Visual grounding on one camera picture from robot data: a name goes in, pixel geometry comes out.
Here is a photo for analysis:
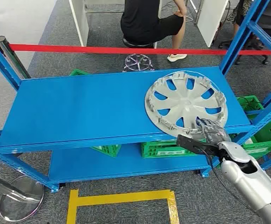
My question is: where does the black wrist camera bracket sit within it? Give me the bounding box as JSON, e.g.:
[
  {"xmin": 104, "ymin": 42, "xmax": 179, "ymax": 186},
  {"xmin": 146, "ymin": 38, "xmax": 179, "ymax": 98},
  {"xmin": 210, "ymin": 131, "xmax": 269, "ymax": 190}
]
[{"xmin": 191, "ymin": 139, "xmax": 220, "ymax": 156}]

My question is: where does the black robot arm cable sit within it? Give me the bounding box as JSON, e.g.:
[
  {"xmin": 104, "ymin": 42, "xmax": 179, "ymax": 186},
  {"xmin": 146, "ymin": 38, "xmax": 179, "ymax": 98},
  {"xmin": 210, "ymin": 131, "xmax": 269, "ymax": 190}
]
[{"xmin": 194, "ymin": 147, "xmax": 255, "ymax": 214}]

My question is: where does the chrome stool base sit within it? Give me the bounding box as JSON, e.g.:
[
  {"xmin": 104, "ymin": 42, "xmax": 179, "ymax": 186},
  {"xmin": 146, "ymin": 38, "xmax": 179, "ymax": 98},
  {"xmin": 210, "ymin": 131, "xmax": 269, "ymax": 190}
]
[{"xmin": 123, "ymin": 53, "xmax": 154, "ymax": 72}]

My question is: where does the black round stool seat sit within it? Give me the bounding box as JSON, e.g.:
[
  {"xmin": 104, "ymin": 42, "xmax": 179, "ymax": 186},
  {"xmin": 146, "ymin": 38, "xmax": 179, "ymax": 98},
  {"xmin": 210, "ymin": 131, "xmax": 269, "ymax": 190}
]
[{"xmin": 122, "ymin": 35, "xmax": 154, "ymax": 49}]

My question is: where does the green plastic crate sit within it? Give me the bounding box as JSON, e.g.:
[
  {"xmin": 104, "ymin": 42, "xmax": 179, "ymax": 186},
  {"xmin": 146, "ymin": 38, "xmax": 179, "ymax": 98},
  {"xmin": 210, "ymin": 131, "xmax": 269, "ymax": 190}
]
[
  {"xmin": 141, "ymin": 139, "xmax": 207, "ymax": 160},
  {"xmin": 70, "ymin": 69, "xmax": 122, "ymax": 158},
  {"xmin": 229, "ymin": 95, "xmax": 271, "ymax": 161}
]

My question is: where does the red barrier belt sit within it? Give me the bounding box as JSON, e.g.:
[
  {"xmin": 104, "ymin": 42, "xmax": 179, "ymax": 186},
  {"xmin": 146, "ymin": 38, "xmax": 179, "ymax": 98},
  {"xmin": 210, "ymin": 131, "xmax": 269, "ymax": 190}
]
[{"xmin": 0, "ymin": 43, "xmax": 271, "ymax": 70}]

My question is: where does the silver plastic wheel cover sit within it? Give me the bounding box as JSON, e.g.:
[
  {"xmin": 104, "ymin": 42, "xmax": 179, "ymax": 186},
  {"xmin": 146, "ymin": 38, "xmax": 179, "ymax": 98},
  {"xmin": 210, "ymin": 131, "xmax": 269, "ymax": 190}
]
[{"xmin": 145, "ymin": 70, "xmax": 229, "ymax": 140}]

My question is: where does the person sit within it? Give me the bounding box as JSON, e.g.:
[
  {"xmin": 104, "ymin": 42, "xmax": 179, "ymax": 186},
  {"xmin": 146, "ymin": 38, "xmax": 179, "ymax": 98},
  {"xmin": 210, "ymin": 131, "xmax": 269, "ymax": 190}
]
[
  {"xmin": 120, "ymin": 0, "xmax": 188, "ymax": 63},
  {"xmin": 226, "ymin": 0, "xmax": 271, "ymax": 39}
]

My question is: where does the blue metal shelf rack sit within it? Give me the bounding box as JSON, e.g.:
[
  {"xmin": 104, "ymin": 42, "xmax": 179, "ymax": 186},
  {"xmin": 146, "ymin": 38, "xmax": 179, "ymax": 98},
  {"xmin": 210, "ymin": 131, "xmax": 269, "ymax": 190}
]
[{"xmin": 0, "ymin": 0, "xmax": 271, "ymax": 194}]

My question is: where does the chrome stanchion with round base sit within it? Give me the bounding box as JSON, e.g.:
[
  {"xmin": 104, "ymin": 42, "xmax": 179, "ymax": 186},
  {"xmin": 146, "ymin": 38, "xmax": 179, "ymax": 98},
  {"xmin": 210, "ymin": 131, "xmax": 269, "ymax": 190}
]
[{"xmin": 0, "ymin": 169, "xmax": 45, "ymax": 223}]

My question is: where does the black office chair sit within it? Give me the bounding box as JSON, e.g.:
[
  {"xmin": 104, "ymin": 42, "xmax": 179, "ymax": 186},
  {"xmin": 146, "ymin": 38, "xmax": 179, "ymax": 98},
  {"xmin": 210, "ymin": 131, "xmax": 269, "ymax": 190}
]
[{"xmin": 219, "ymin": 29, "xmax": 271, "ymax": 65}]

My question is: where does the white desk panel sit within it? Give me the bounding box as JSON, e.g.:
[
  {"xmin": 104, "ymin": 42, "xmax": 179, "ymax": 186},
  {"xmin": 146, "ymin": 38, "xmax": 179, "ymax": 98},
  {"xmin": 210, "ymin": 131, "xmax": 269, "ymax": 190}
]
[
  {"xmin": 197, "ymin": 0, "xmax": 230, "ymax": 48},
  {"xmin": 68, "ymin": 0, "xmax": 89, "ymax": 48}
]

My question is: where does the chrome stanchion post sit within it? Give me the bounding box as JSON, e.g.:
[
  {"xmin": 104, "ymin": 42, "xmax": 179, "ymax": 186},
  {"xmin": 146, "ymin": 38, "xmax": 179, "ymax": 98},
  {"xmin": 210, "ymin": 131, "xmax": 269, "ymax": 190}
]
[{"xmin": 0, "ymin": 35, "xmax": 31, "ymax": 80}]

